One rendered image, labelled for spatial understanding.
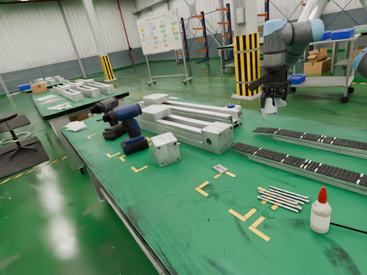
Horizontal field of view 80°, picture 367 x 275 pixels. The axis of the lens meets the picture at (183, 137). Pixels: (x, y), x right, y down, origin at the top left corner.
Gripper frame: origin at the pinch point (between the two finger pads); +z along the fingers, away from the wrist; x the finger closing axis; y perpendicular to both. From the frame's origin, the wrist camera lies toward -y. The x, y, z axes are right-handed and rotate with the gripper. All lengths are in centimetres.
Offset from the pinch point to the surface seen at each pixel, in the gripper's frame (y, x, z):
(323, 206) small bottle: 34, -39, 3
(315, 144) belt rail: 18.8, -0.7, 8.8
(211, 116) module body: -29.3, -3.7, 3.8
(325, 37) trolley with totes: -75, 294, -7
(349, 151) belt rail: 29.4, -0.6, 9.0
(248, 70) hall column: -184, 268, 31
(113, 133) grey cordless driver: -69, -41, 7
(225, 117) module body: -18.9, -4.8, 2.2
